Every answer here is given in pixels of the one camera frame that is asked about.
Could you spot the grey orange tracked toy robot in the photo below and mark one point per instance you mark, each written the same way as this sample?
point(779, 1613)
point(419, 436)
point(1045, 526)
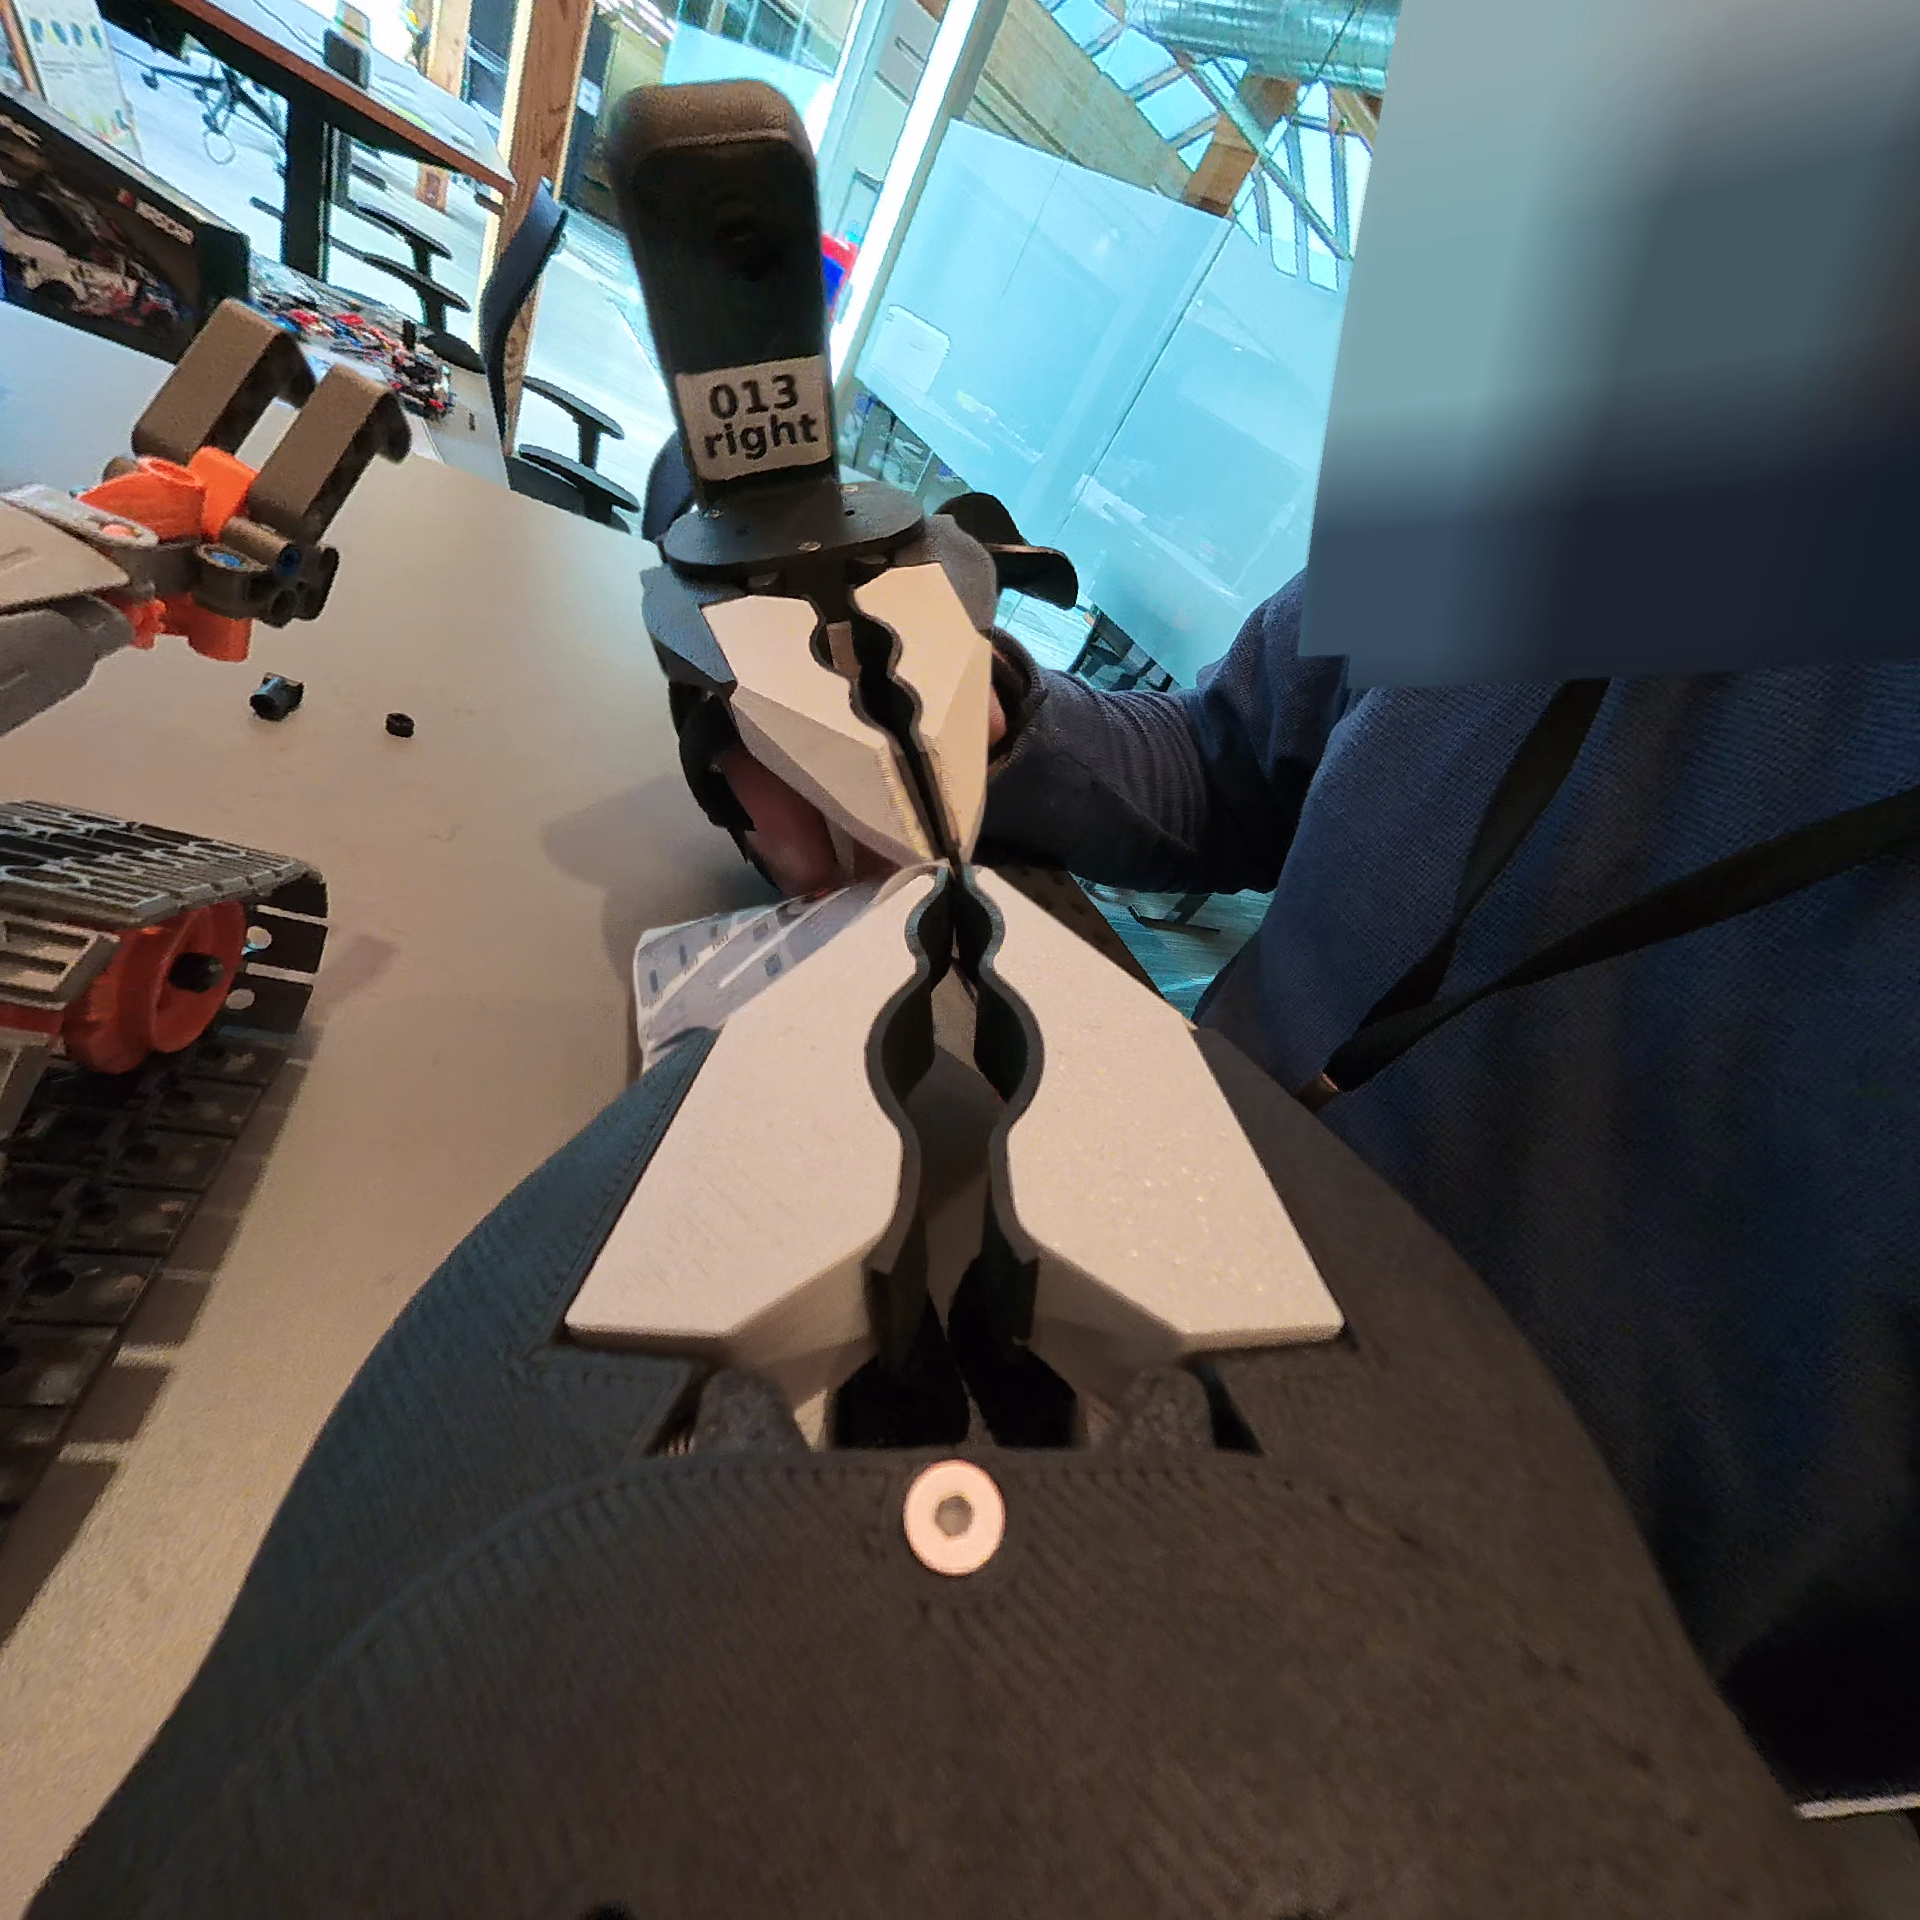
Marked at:
point(134, 974)

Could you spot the black plastic connector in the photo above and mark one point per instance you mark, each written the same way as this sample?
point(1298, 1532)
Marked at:
point(274, 695)

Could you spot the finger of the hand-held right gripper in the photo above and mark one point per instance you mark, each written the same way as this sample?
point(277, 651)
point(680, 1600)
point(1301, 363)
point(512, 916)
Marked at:
point(937, 675)
point(789, 691)

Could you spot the black office chair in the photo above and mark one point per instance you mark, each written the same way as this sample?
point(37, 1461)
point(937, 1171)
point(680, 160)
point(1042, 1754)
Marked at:
point(557, 377)

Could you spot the person's right hand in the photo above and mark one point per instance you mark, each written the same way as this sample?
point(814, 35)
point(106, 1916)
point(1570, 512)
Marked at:
point(789, 840)

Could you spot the brown far desk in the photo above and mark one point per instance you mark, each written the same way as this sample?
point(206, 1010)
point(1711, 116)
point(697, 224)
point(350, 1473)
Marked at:
point(345, 100)

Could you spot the pile of toy bricks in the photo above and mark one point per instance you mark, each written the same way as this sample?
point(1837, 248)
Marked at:
point(359, 339)

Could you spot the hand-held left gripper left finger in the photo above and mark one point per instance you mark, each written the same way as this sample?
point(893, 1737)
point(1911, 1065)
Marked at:
point(734, 1199)

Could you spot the black car model box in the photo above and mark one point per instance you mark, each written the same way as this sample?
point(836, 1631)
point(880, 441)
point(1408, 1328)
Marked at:
point(106, 238)

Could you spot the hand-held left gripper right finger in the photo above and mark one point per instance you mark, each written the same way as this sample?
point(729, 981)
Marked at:
point(1170, 1199)

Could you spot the person's right forearm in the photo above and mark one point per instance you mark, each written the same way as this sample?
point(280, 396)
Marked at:
point(1154, 781)

